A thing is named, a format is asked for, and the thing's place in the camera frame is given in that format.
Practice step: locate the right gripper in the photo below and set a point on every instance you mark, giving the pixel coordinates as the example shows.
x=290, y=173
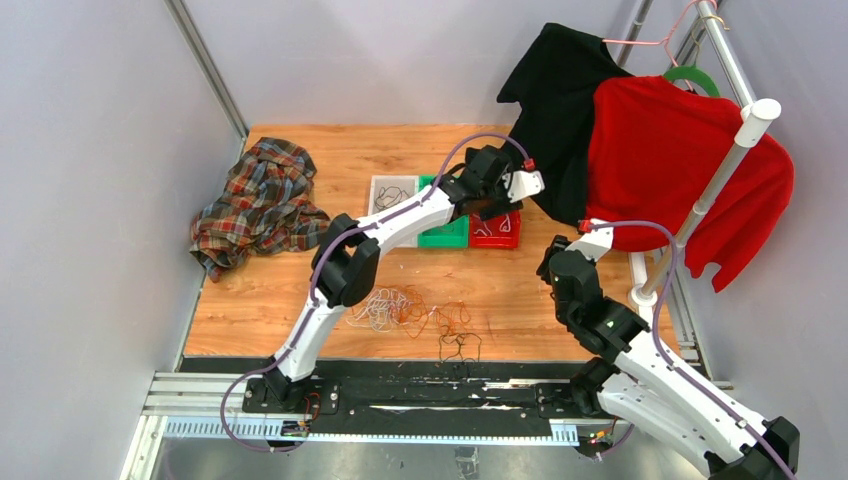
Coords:
x=560, y=244

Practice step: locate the green hanger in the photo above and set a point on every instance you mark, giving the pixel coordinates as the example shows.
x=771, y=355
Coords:
x=694, y=75

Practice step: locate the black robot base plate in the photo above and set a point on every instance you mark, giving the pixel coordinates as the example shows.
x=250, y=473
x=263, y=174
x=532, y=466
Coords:
x=430, y=399

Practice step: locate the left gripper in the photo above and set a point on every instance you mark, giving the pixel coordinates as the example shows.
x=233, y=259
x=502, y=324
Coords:
x=505, y=207

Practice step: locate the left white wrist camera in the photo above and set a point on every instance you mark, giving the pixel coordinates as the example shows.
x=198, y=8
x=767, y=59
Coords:
x=521, y=184

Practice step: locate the white plastic bin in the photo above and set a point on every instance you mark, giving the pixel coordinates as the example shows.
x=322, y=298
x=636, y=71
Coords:
x=387, y=191

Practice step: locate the black t-shirt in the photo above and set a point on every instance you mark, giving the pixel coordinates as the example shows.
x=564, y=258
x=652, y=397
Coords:
x=554, y=83

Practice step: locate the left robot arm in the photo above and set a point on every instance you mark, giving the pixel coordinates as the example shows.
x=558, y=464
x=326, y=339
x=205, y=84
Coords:
x=346, y=262

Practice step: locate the red plastic bin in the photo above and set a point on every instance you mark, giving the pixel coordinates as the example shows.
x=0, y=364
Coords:
x=501, y=232

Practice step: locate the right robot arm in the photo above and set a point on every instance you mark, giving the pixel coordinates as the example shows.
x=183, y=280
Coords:
x=639, y=379

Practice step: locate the white clothes rack pole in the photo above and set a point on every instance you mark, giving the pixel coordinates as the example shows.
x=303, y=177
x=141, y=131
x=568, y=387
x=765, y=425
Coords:
x=756, y=118

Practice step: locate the pink wire hanger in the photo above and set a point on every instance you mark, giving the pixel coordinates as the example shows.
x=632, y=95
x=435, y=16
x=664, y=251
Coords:
x=632, y=38

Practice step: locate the red sweater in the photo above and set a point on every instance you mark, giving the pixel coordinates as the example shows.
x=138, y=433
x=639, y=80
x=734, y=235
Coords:
x=654, y=149

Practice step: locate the plaid flannel shirt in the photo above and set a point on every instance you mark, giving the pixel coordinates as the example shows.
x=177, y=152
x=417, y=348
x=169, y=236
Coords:
x=266, y=208

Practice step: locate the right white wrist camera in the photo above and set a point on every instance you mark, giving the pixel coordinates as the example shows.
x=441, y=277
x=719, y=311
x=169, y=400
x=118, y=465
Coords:
x=595, y=241

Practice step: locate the green plastic bin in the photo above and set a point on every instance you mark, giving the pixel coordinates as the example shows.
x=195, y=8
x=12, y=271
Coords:
x=454, y=235

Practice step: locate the aluminium frame rail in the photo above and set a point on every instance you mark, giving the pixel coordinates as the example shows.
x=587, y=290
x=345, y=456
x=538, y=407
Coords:
x=193, y=37

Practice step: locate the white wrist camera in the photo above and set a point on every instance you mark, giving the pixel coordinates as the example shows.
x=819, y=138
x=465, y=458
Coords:
x=521, y=184
x=595, y=241

